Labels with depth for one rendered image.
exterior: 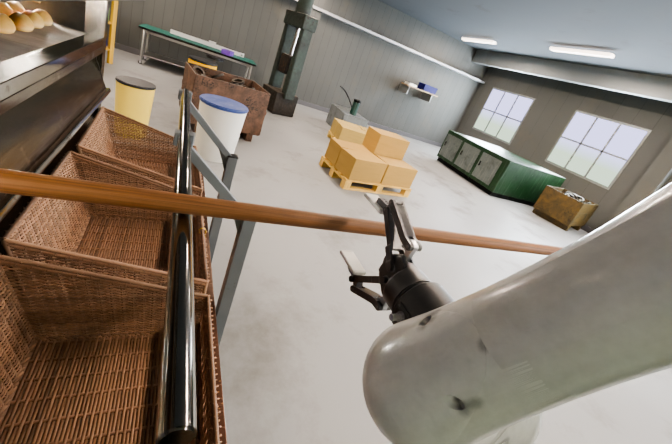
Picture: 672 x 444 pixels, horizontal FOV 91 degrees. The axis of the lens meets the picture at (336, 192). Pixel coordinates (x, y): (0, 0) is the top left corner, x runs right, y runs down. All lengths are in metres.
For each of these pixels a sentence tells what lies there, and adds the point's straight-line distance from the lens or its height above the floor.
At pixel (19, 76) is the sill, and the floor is 1.18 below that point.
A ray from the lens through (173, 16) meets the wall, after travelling 9.09.
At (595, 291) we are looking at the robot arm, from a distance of 0.27.
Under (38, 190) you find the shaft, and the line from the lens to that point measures 0.56.
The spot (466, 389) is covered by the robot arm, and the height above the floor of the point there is 1.29.
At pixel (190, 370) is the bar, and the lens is 0.37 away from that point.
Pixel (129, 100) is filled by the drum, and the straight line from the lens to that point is 3.94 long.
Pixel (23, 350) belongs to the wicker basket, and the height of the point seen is 0.61.
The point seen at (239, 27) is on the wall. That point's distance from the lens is 9.06.
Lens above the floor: 1.47
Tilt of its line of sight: 21 degrees down
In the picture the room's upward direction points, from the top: 21 degrees clockwise
